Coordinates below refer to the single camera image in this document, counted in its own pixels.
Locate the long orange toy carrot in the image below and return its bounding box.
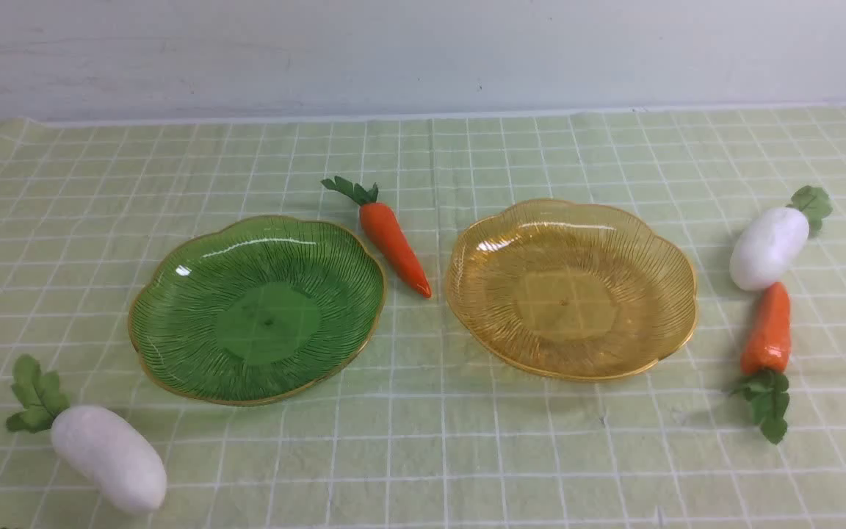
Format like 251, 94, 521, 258
320, 176, 432, 299

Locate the white toy radish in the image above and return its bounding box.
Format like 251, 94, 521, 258
729, 185, 833, 292
4, 354, 167, 515

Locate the short orange toy carrot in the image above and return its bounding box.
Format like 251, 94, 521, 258
731, 282, 792, 445

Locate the amber glass plate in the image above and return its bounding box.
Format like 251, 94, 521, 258
444, 198, 698, 382

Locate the green glass plate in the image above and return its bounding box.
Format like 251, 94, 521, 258
128, 215, 388, 406

